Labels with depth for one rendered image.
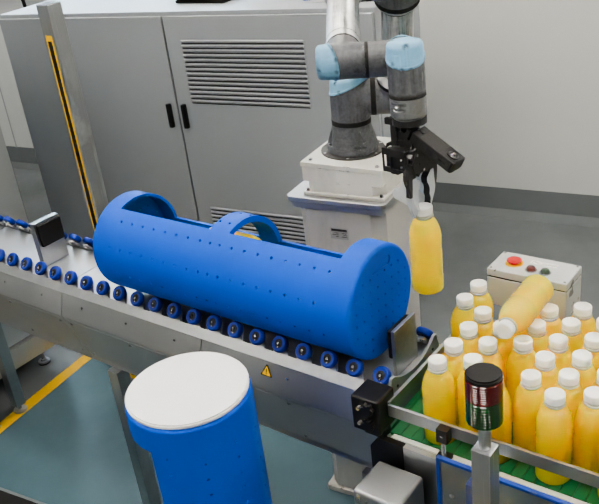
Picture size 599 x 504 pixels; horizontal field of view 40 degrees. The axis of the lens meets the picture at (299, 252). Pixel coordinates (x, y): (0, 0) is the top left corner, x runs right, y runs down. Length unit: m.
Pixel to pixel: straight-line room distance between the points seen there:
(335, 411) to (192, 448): 0.41
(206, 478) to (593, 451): 0.79
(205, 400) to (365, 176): 0.85
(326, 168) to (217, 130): 1.72
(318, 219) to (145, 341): 0.62
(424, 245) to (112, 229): 0.95
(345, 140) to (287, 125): 1.43
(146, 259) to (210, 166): 1.94
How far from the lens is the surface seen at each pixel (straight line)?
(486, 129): 4.85
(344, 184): 2.37
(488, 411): 1.43
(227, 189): 4.14
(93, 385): 3.88
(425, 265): 1.79
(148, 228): 2.26
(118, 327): 2.51
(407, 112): 1.67
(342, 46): 1.76
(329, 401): 2.04
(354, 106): 2.37
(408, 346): 2.00
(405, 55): 1.64
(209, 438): 1.78
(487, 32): 4.70
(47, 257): 2.84
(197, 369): 1.91
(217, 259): 2.07
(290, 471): 3.17
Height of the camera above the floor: 2.08
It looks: 26 degrees down
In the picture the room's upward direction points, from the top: 7 degrees counter-clockwise
